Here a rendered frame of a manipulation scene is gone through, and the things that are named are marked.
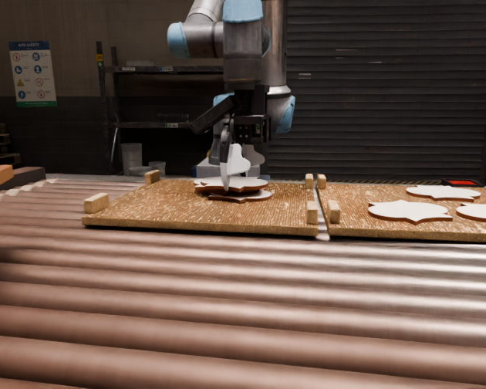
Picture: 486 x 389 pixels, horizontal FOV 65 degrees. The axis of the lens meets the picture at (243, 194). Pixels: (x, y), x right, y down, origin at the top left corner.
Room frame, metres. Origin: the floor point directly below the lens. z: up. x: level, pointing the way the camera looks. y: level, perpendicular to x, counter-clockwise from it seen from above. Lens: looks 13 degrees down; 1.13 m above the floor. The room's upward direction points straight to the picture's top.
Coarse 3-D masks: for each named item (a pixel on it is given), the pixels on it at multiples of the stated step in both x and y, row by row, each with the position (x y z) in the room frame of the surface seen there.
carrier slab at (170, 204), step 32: (160, 192) 0.82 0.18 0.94; (192, 192) 0.82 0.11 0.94; (288, 192) 0.82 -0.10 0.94; (96, 224) 0.63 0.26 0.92; (128, 224) 0.62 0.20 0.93; (160, 224) 0.61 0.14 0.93; (192, 224) 0.61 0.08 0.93; (224, 224) 0.60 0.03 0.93; (256, 224) 0.59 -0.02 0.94; (288, 224) 0.59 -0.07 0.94
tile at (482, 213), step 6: (462, 204) 0.69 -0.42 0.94; (468, 204) 0.69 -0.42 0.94; (474, 204) 0.69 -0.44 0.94; (462, 210) 0.65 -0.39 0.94; (468, 210) 0.65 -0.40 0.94; (474, 210) 0.65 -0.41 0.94; (480, 210) 0.65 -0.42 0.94; (462, 216) 0.63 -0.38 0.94; (468, 216) 0.62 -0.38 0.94; (474, 216) 0.61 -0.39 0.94; (480, 216) 0.61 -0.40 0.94
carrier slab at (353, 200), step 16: (320, 192) 0.82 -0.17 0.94; (336, 192) 0.82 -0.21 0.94; (352, 192) 0.82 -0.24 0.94; (368, 192) 0.82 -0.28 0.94; (384, 192) 0.82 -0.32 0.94; (400, 192) 0.82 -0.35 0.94; (480, 192) 0.82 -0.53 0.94; (352, 208) 0.69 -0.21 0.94; (368, 208) 0.69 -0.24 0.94; (448, 208) 0.69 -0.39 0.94; (336, 224) 0.59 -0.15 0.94; (352, 224) 0.59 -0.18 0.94; (368, 224) 0.59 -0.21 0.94; (384, 224) 0.59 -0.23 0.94; (400, 224) 0.59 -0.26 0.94; (432, 224) 0.59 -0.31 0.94; (448, 224) 0.59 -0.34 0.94; (464, 224) 0.59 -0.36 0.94; (480, 224) 0.59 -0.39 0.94; (448, 240) 0.56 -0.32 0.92; (464, 240) 0.55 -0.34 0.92; (480, 240) 0.55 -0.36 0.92
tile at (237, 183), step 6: (204, 180) 0.79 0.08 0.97; (210, 180) 0.79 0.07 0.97; (216, 180) 0.79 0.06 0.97; (234, 180) 0.79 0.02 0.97; (240, 180) 0.79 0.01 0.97; (246, 180) 0.79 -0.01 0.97; (252, 180) 0.79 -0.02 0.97; (258, 180) 0.79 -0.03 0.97; (264, 180) 0.79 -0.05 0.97; (210, 186) 0.74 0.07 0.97; (216, 186) 0.74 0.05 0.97; (222, 186) 0.74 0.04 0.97; (234, 186) 0.73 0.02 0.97; (240, 186) 0.73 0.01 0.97; (246, 186) 0.74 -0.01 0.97; (252, 186) 0.74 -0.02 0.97; (258, 186) 0.74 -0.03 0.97; (264, 186) 0.75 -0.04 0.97
